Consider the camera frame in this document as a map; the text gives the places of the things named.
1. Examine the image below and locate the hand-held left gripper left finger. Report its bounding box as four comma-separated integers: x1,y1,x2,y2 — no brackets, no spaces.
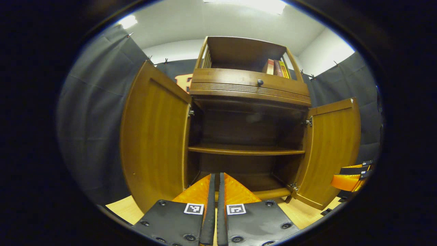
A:
131,173,216,246

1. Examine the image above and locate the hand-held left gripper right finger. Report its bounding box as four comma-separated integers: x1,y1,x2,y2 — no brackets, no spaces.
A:
217,173,301,246

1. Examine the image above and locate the wooden shoe cabinet door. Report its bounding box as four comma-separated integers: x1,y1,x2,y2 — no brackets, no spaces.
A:
292,97,362,210
119,61,192,214

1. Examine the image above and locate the wooden cabinet drawer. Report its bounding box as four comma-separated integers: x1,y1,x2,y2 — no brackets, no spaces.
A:
189,68,312,103

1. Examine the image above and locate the wooden inner shelf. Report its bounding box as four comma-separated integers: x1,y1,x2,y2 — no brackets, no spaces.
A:
188,143,306,156

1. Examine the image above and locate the yellow book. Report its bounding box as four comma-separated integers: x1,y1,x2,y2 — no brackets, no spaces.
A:
279,61,291,79

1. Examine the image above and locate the black backdrop cloth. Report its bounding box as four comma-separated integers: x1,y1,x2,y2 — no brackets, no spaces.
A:
56,24,383,205

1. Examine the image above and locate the ceiling light panel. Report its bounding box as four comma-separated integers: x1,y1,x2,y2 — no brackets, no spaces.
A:
118,15,138,29

